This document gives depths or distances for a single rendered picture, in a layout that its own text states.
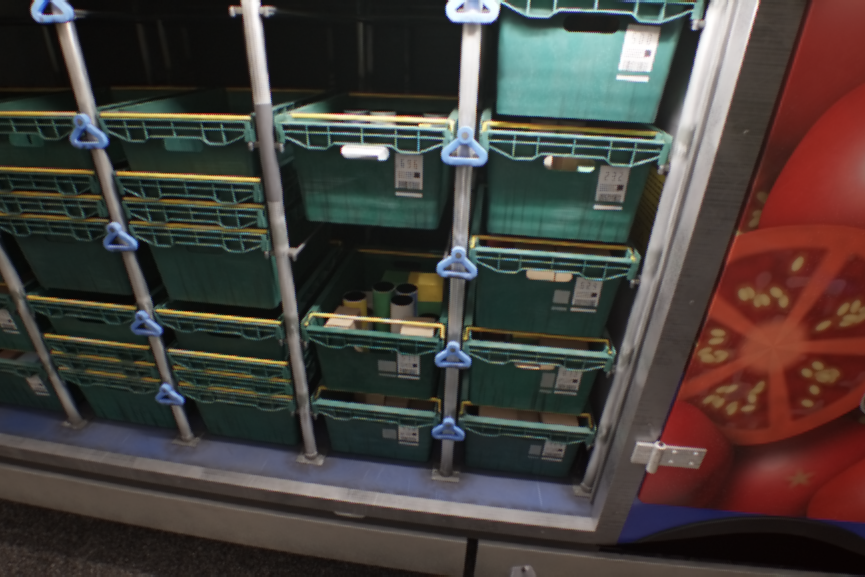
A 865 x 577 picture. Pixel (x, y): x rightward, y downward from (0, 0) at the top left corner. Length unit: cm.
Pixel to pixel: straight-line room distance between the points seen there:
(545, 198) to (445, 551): 115
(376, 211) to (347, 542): 111
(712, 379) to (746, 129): 55
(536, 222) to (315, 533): 123
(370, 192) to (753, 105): 77
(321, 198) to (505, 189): 44
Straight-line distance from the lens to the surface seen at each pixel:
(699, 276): 106
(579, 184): 110
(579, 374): 134
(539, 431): 145
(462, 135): 101
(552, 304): 122
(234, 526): 189
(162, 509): 199
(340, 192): 115
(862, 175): 111
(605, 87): 108
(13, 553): 276
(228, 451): 178
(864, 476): 162
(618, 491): 144
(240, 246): 130
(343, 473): 163
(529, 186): 109
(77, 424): 212
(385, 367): 136
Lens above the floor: 189
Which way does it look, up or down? 29 degrees down
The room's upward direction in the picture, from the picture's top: 2 degrees clockwise
